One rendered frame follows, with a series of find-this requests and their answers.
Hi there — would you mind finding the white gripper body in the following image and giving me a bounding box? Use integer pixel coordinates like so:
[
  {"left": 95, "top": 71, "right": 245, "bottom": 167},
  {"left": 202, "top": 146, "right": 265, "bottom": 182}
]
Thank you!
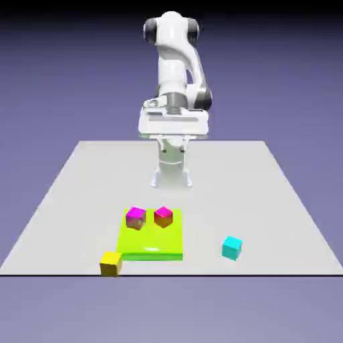
[{"left": 137, "top": 106, "right": 210, "bottom": 141}]

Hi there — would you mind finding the small pink red cube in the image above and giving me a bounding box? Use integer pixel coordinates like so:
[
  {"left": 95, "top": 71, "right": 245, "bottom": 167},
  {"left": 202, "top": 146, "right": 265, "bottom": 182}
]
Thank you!
[{"left": 153, "top": 206, "right": 174, "bottom": 229}]

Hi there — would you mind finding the small magenta cube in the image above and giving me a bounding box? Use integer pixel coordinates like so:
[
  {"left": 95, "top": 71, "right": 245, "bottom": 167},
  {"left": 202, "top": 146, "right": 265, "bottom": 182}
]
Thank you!
[{"left": 125, "top": 206, "right": 147, "bottom": 231}]

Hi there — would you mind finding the small cyan cube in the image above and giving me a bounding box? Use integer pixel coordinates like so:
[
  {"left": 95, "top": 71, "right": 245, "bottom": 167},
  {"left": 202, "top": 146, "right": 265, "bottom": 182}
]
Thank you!
[{"left": 221, "top": 235, "right": 244, "bottom": 261}]

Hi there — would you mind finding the small yellow cube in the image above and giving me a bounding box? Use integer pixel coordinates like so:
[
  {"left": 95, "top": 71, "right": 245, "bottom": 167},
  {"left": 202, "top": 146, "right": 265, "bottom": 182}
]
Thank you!
[{"left": 99, "top": 251, "right": 123, "bottom": 277}]

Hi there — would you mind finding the large lime green box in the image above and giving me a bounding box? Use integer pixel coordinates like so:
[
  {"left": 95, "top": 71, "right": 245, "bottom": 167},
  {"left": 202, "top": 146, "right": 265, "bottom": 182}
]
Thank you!
[{"left": 116, "top": 208, "right": 184, "bottom": 262}]

